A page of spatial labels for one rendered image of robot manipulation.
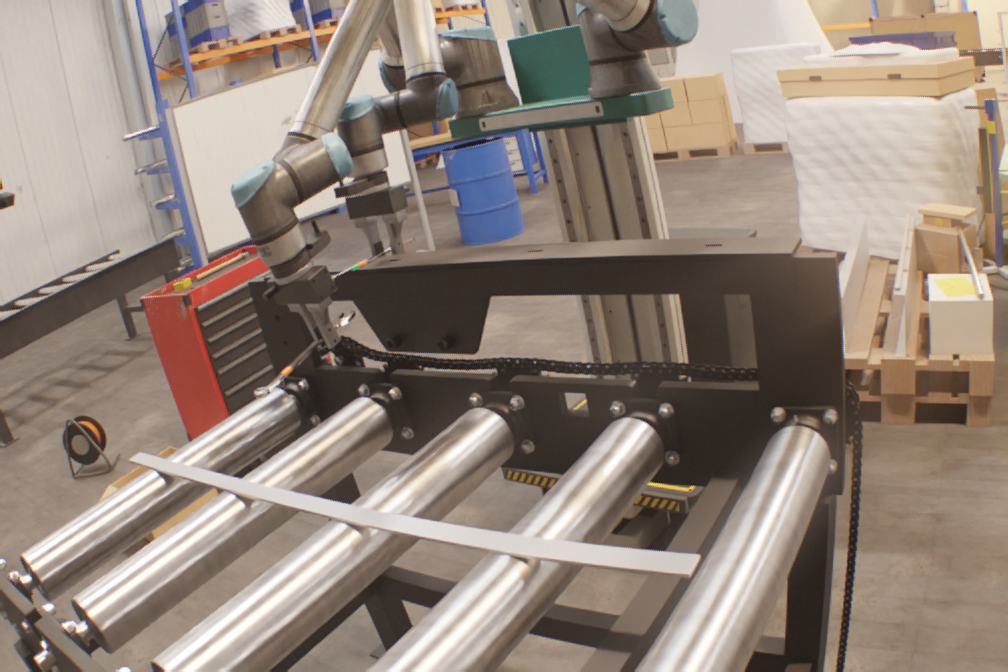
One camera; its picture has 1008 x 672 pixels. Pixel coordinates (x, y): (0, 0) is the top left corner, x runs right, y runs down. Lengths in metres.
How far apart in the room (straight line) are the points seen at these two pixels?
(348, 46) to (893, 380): 2.21
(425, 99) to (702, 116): 7.93
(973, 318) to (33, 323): 6.02
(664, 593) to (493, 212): 5.94
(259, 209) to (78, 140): 10.77
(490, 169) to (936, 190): 4.05
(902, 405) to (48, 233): 10.81
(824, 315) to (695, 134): 8.41
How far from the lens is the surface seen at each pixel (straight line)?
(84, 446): 4.52
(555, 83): 2.20
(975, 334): 2.89
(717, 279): 1.18
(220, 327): 3.45
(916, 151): 4.29
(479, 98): 2.18
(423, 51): 1.70
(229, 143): 5.90
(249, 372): 3.55
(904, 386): 2.92
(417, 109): 1.67
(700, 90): 9.44
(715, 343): 2.41
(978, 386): 2.92
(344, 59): 1.51
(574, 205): 2.31
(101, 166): 12.10
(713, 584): 0.89
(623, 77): 1.90
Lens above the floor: 1.49
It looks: 19 degrees down
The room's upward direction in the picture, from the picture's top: 13 degrees counter-clockwise
